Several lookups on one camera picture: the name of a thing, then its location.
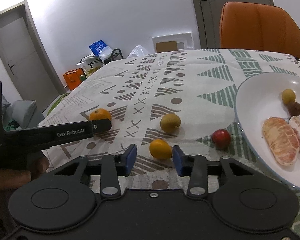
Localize small red apple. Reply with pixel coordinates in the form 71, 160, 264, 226
211, 129, 231, 150

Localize small yellow orange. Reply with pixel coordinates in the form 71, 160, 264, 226
149, 139, 172, 160

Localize grey sofa cushion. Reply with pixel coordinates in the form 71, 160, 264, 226
2, 96, 44, 131

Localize blue white bag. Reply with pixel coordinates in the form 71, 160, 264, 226
89, 40, 113, 62

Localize peeled pomelo segment large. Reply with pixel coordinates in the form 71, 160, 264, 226
262, 117, 300, 166

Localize dark red plum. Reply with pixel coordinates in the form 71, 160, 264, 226
287, 101, 300, 116

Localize large orange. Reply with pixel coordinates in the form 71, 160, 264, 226
89, 108, 111, 121

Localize brown cardboard piece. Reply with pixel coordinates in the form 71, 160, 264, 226
155, 41, 178, 53

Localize patterned tablecloth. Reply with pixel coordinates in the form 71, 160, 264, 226
42, 49, 300, 239

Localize orange box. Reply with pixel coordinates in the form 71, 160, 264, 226
63, 68, 84, 90

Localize yellow-green round fruit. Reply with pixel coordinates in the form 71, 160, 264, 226
281, 89, 296, 105

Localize person's left hand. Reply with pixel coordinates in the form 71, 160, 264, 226
0, 152, 50, 239

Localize black metal rack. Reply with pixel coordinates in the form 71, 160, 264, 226
79, 48, 123, 70

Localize white ceramic plate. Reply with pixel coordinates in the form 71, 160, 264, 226
234, 72, 300, 190

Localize white plastic bag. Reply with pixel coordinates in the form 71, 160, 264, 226
127, 45, 149, 59

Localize white foam packaging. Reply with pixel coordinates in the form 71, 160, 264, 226
151, 32, 194, 51

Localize orange leather chair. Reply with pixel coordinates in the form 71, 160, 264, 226
219, 2, 300, 59

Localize green-brown kiwi fruit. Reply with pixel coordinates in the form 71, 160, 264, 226
160, 114, 181, 133

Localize green floor mat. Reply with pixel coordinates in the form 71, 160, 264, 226
47, 93, 69, 115

